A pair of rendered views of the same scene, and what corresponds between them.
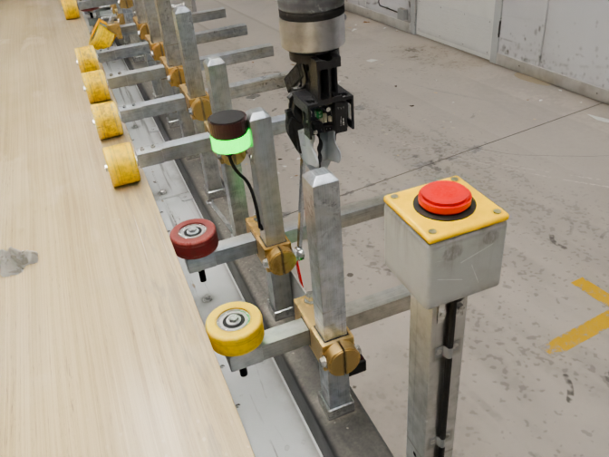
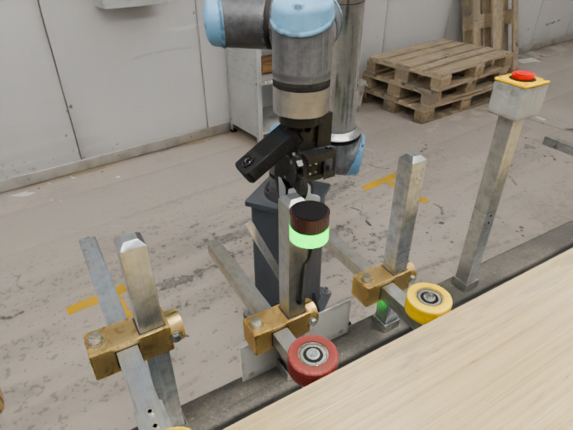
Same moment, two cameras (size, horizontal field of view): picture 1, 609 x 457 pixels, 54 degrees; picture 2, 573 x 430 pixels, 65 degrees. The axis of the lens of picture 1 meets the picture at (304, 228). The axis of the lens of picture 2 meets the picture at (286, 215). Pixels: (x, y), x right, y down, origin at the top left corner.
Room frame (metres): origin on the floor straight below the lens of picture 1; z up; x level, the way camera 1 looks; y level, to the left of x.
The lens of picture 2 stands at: (1.00, 0.64, 1.47)
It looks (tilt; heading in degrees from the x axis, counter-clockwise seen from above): 33 degrees down; 259
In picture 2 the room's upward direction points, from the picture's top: straight up
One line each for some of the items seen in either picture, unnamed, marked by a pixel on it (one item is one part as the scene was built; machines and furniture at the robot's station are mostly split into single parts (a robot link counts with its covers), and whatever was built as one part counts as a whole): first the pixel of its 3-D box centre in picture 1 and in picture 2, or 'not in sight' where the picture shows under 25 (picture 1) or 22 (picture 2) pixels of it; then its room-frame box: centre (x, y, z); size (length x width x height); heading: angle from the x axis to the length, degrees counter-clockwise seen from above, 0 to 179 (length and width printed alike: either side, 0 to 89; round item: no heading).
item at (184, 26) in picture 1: (199, 111); not in sight; (1.35, 0.22, 0.93); 0.04 x 0.04 x 0.48; 19
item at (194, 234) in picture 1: (198, 255); (312, 374); (0.87, 0.19, 0.85); 0.08 x 0.08 x 0.11
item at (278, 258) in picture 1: (268, 244); (282, 324); (0.89, 0.07, 0.85); 0.14 x 0.06 x 0.05; 19
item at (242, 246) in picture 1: (299, 230); (257, 306); (0.93, 0.01, 0.84); 0.43 x 0.03 x 0.04; 109
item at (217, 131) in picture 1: (227, 124); (309, 217); (0.86, 0.10, 1.10); 0.06 x 0.06 x 0.02
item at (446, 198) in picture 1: (444, 201); (523, 77); (0.39, -0.11, 1.22); 0.04 x 0.04 x 0.02
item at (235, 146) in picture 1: (230, 139); (309, 230); (0.86, 0.10, 1.08); 0.06 x 0.06 x 0.02
